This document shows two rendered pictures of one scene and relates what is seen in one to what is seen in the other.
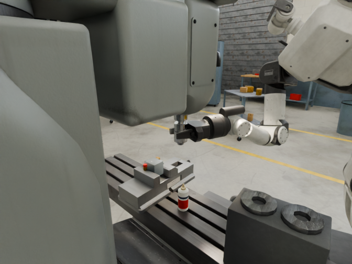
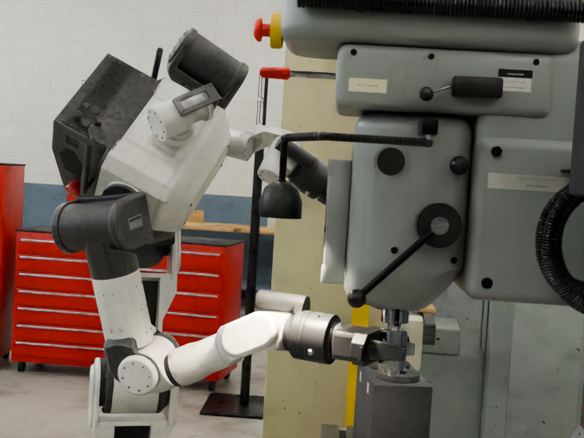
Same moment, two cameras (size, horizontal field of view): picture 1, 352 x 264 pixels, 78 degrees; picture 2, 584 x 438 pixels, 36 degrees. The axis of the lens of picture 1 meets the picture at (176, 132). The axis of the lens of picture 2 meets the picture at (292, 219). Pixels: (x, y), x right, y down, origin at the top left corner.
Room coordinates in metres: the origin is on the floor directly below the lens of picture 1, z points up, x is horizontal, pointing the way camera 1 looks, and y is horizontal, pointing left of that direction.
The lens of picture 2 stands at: (1.84, 1.03, 1.52)
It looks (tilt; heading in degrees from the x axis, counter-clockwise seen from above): 3 degrees down; 230
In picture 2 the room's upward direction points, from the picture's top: 4 degrees clockwise
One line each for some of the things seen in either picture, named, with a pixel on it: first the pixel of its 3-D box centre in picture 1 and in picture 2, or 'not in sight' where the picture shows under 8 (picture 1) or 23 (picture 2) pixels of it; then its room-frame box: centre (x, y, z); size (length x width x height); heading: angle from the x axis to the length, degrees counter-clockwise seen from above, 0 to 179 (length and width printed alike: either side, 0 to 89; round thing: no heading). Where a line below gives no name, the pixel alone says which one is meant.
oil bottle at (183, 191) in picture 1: (183, 196); not in sight; (0.69, -0.03, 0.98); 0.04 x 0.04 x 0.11
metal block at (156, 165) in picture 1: (154, 167); not in sight; (0.81, 0.09, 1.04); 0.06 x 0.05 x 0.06; 49
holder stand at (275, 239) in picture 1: (273, 239); (390, 414); (0.44, -0.26, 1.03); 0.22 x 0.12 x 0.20; 54
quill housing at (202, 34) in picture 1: (179, 61); (404, 210); (0.71, -0.01, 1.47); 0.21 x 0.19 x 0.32; 47
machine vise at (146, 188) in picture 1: (159, 176); not in sight; (0.84, 0.07, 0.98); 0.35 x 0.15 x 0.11; 139
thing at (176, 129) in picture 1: (180, 133); (392, 350); (0.71, -0.02, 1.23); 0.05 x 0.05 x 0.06
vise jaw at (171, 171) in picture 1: (163, 167); not in sight; (0.86, 0.06, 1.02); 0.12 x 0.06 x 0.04; 49
